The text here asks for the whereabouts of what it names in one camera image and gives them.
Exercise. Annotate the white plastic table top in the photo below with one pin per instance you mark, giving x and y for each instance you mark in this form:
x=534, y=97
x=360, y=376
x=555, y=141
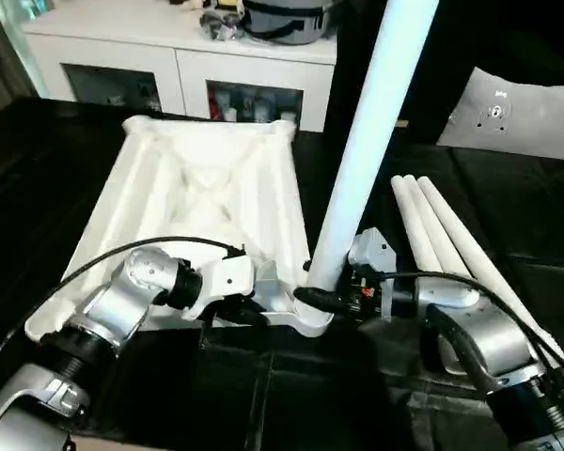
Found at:
x=169, y=188

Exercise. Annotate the white plastic table leg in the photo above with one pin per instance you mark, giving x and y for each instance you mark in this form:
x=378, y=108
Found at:
x=376, y=113
x=421, y=235
x=466, y=235
x=444, y=235

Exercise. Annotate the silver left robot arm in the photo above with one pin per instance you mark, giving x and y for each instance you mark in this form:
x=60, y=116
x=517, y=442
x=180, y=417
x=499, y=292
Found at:
x=136, y=282

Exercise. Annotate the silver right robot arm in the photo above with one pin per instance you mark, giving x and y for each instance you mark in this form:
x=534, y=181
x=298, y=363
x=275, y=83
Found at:
x=479, y=329

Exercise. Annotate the black work mat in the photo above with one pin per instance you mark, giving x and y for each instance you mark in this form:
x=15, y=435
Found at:
x=291, y=395

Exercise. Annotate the small yellow label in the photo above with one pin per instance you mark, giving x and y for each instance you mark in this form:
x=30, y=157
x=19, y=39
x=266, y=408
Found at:
x=404, y=123

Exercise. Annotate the white cabinet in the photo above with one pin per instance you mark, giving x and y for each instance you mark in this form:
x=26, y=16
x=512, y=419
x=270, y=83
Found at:
x=183, y=75

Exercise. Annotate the grey bag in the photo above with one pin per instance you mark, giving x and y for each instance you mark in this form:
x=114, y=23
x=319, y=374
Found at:
x=282, y=23

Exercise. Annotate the tangled small items pile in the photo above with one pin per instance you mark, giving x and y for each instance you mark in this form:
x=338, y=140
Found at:
x=221, y=23

